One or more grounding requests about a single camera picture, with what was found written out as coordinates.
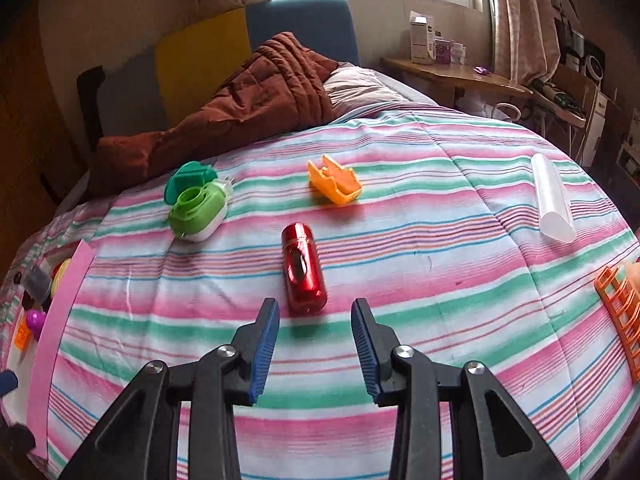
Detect white pillow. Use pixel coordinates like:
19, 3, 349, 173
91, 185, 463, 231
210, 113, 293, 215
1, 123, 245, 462
322, 66, 416, 121

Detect black grey cylinder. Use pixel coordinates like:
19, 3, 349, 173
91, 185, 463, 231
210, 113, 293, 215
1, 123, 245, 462
20, 264, 53, 313

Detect beige patterned curtain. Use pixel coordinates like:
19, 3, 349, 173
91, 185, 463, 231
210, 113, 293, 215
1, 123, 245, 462
487, 0, 561, 86

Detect purple plastic funnel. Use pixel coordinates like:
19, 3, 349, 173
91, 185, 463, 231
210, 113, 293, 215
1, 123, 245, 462
26, 310, 48, 343

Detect white cable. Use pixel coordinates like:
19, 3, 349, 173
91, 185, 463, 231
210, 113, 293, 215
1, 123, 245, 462
492, 102, 523, 123

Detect orange plastic clip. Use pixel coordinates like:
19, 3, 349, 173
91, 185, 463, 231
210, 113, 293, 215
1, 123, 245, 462
306, 154, 363, 207

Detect translucent white tube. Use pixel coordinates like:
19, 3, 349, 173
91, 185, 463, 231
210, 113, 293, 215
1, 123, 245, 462
531, 152, 577, 244

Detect white carton box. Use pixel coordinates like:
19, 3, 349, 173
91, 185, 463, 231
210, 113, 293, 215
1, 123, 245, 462
409, 10, 436, 64

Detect green plastic spool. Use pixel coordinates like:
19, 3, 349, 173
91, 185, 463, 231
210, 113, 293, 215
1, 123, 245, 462
164, 161, 218, 205

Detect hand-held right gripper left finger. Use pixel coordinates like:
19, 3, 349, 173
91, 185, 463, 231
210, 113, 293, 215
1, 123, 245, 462
60, 297, 281, 480

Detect orange plastic rack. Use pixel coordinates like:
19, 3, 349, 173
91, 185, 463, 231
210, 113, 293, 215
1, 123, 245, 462
593, 265, 640, 383

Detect brown quilt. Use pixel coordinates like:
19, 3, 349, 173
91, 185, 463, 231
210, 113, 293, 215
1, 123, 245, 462
90, 31, 346, 196

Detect grey yellow blue headboard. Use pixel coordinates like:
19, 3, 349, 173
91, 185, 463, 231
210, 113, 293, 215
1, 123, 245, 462
95, 0, 361, 136

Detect pink rimmed white tray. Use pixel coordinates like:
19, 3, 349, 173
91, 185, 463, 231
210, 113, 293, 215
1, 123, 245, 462
0, 239, 97, 461

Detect green white plug-in device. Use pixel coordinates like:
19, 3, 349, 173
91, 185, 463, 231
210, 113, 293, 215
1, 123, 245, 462
167, 176, 236, 243

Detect wooden shelf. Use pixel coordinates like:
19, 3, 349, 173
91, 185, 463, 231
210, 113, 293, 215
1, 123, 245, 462
382, 56, 533, 106

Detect wooden wardrobe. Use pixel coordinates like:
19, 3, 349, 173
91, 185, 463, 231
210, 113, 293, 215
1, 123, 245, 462
0, 0, 101, 271

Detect red metallic cylinder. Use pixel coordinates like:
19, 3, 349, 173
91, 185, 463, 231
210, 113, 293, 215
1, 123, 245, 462
280, 222, 328, 317

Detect dark folded umbrella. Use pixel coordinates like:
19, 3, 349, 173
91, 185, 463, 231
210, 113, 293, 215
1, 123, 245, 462
531, 78, 584, 111

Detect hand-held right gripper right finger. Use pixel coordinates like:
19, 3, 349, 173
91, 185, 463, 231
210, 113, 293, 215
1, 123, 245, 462
350, 298, 571, 480

